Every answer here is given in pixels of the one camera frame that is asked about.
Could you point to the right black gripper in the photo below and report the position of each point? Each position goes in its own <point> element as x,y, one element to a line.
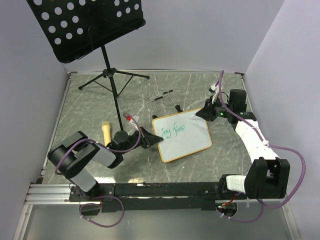
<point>207,113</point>

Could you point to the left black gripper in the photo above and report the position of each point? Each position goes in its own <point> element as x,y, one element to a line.
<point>148,139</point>

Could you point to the yellow framed whiteboard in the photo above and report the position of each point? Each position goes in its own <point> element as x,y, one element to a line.
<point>181,136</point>

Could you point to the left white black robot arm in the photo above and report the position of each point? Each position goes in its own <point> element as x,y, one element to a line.
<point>71,156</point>

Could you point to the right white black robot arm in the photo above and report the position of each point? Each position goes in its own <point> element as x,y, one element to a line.
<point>268,175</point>

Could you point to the wooden toy microphone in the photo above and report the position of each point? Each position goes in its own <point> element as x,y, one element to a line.
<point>106,130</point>

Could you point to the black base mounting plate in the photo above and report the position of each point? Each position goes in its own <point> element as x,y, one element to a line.
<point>112,197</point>

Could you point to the black perforated music stand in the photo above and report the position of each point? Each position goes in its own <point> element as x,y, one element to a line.
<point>75,28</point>

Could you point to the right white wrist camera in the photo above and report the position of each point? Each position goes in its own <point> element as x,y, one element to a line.
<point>214,89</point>

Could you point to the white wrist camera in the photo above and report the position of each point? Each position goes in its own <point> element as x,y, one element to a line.
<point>214,89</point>
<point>131,121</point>

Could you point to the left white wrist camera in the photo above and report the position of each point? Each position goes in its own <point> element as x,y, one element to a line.
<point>131,121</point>

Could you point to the wire whiteboard easel stand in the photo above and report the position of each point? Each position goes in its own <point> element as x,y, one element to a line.
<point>160,96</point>

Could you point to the aluminium extrusion rail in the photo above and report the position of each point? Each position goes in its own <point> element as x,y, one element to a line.
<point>48,194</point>

